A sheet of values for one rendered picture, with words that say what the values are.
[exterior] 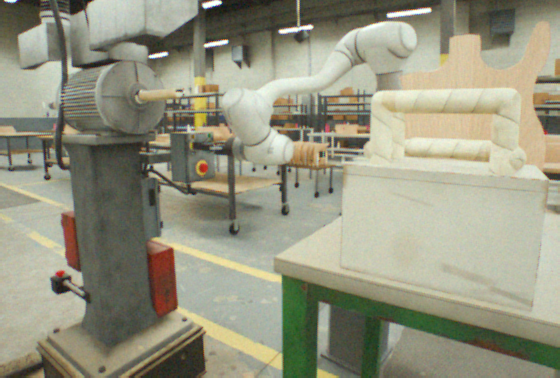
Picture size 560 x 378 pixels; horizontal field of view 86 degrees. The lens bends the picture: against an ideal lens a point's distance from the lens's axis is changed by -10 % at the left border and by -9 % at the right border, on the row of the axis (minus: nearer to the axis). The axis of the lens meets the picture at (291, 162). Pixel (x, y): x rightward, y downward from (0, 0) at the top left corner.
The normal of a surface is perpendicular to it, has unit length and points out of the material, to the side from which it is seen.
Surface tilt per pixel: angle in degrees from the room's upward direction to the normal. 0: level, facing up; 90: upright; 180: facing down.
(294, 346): 90
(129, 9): 90
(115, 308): 90
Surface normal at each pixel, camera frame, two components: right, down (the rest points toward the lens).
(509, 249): -0.55, 0.11
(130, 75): 0.82, -0.06
